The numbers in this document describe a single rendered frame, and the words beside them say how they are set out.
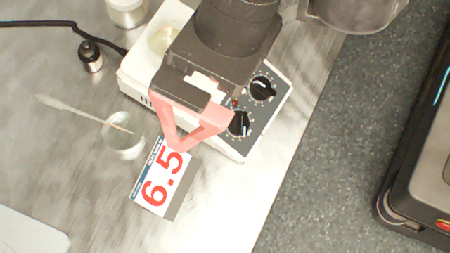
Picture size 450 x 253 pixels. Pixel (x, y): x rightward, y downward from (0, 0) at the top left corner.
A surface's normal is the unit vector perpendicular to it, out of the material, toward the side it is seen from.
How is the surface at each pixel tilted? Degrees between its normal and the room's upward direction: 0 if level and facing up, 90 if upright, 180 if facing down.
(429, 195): 0
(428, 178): 0
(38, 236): 0
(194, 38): 30
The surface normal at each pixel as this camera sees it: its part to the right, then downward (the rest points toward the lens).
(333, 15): -0.61, 0.52
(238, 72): 0.28, -0.64
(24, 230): 0.04, -0.26
